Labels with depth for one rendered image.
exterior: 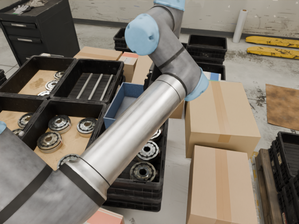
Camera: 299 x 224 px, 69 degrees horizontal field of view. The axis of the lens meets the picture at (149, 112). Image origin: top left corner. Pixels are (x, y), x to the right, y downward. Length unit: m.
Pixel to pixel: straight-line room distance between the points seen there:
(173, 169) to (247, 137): 0.37
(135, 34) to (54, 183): 0.31
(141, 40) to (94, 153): 0.24
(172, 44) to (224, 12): 3.54
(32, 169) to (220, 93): 1.02
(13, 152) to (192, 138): 0.79
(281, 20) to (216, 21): 0.97
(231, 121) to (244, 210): 0.39
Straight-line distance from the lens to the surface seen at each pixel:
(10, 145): 0.36
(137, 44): 0.47
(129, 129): 0.39
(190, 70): 0.49
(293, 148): 2.02
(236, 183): 0.92
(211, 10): 3.99
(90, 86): 1.37
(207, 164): 0.93
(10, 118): 1.32
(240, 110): 1.14
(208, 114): 1.07
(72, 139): 1.08
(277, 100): 2.90
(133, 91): 0.85
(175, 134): 1.22
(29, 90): 1.47
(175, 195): 1.02
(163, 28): 0.49
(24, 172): 0.35
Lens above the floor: 1.61
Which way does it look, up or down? 43 degrees down
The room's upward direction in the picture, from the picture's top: straight up
